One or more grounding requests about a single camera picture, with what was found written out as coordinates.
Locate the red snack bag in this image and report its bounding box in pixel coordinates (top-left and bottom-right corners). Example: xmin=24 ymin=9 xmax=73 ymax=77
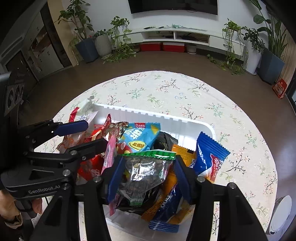
xmin=78 ymin=154 xmax=104 ymax=181

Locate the orange snack packet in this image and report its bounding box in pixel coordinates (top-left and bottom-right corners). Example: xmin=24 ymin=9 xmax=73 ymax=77
xmin=141 ymin=144 xmax=196 ymax=222

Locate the blue orange cookie packet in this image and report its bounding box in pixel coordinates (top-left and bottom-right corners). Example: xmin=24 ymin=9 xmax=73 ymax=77
xmin=149 ymin=132 xmax=230 ymax=233

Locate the clear green nut packet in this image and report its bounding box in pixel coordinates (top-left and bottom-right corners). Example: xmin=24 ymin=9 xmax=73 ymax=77
xmin=119 ymin=150 xmax=176 ymax=206

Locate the black snack packet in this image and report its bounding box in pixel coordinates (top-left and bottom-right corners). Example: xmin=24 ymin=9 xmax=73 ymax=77
xmin=116 ymin=132 xmax=178 ymax=215

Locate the red star heart candy packet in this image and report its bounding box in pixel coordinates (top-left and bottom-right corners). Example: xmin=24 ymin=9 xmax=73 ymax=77
xmin=83 ymin=114 xmax=129 ymax=143

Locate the light blue chips bag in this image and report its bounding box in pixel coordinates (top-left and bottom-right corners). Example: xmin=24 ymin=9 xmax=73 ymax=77
xmin=116 ymin=123 xmax=161 ymax=154

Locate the clear orange bear packet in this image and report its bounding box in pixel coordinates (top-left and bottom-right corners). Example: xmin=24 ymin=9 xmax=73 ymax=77
xmin=57 ymin=131 xmax=91 ymax=154

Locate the red white cone snack packet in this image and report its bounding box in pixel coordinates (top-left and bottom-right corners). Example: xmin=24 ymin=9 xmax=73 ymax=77
xmin=69 ymin=99 xmax=98 ymax=128

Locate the pink cartoon snack packet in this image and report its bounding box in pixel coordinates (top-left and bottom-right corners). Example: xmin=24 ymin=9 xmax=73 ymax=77
xmin=101 ymin=134 xmax=119 ymax=216

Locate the person hand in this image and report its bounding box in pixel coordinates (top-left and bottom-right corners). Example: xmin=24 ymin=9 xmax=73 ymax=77
xmin=1 ymin=189 xmax=23 ymax=229

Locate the white plastic tray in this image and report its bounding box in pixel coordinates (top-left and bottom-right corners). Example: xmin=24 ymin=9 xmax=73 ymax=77
xmin=94 ymin=104 xmax=216 ymax=240

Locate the red gift box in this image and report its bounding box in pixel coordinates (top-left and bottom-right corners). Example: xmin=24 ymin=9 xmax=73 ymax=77
xmin=272 ymin=78 xmax=287 ymax=99

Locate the potted plant white pot left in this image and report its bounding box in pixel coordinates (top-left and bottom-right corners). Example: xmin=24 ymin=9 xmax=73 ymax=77
xmin=94 ymin=16 xmax=136 ymax=64

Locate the potted plant white pot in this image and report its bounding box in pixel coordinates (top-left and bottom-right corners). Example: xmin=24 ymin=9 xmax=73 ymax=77
xmin=207 ymin=19 xmax=265 ymax=75
xmin=94 ymin=16 xmax=136 ymax=64

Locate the red storage box right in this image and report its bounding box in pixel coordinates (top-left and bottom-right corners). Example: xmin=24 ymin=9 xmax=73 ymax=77
xmin=163 ymin=42 xmax=185 ymax=53

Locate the red storage box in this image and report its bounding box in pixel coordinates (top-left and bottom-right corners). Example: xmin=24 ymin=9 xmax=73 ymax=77
xmin=140 ymin=42 xmax=162 ymax=52
xmin=163 ymin=42 xmax=185 ymax=53

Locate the red storage box left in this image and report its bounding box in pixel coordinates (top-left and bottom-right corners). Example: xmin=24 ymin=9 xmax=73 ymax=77
xmin=140 ymin=42 xmax=162 ymax=52

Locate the white tv cabinet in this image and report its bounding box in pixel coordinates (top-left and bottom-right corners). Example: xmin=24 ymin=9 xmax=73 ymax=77
xmin=128 ymin=27 xmax=244 ymax=56

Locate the potted plant white pot right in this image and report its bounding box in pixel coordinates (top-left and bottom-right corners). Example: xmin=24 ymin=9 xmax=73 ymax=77
xmin=207 ymin=19 xmax=265 ymax=75

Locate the potted plant dark pot left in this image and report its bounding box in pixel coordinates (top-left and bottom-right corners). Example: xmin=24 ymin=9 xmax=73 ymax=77
xmin=57 ymin=1 xmax=99 ymax=63

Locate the black television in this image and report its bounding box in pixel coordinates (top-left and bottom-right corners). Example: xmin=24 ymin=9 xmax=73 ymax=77
xmin=128 ymin=0 xmax=218 ymax=15

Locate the wall shelf cabinet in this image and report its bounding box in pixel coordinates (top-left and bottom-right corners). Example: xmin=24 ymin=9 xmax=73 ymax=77
xmin=1 ymin=1 xmax=72 ymax=80

